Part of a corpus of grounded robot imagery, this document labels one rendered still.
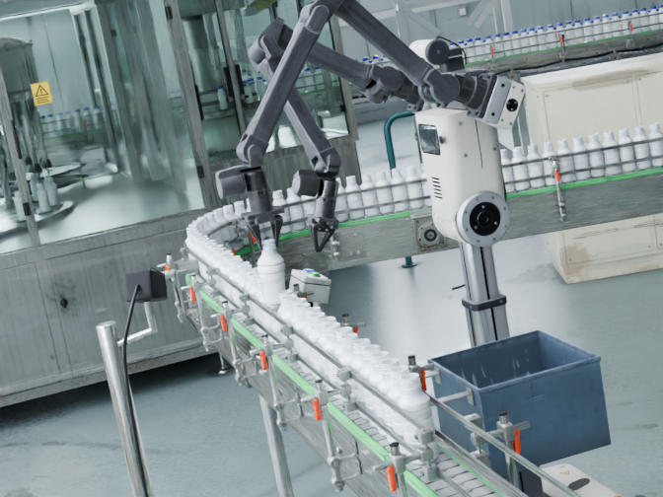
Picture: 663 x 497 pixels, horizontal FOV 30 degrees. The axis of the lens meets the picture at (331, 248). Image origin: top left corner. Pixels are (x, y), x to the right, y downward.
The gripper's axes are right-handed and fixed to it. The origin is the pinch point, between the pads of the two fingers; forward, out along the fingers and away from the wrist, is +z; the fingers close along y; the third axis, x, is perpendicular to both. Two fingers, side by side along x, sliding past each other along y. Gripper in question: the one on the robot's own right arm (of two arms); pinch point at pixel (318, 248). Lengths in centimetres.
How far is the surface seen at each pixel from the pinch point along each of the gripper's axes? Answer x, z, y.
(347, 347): -18, 11, 89
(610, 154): 143, -42, -97
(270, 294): -20.2, 10.0, 30.0
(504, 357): 37, 16, 51
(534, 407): 32, 22, 81
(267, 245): -22.8, -2.3, 29.3
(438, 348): 154, 69, -253
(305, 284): -3.4, 9.9, 3.9
